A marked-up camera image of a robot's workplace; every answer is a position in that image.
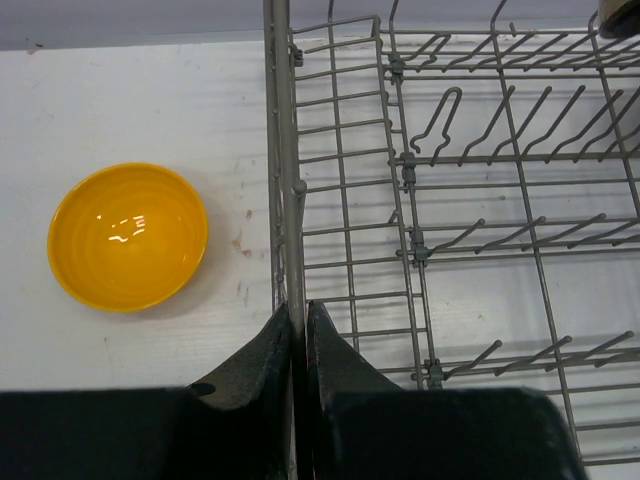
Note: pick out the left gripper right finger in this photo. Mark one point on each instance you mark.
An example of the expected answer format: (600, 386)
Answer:
(364, 426)

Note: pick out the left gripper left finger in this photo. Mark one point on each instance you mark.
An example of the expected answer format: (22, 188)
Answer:
(233, 423)

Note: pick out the yellow bowl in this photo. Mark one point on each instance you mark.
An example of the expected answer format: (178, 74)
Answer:
(128, 237)

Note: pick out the grey wire dish rack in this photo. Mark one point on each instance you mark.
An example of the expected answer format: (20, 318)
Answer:
(463, 197)

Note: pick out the beige brown glazed bowl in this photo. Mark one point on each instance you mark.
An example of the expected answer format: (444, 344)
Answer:
(619, 18)

